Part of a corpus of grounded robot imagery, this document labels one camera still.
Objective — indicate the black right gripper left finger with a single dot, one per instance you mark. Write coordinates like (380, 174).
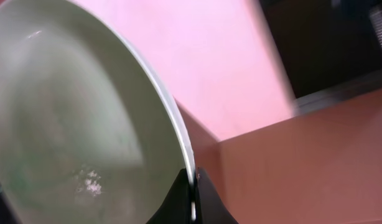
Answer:
(176, 207)

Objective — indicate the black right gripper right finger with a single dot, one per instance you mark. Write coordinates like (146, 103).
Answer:
(209, 207)

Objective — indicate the mint green plate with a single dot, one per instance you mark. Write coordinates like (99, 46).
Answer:
(88, 131)

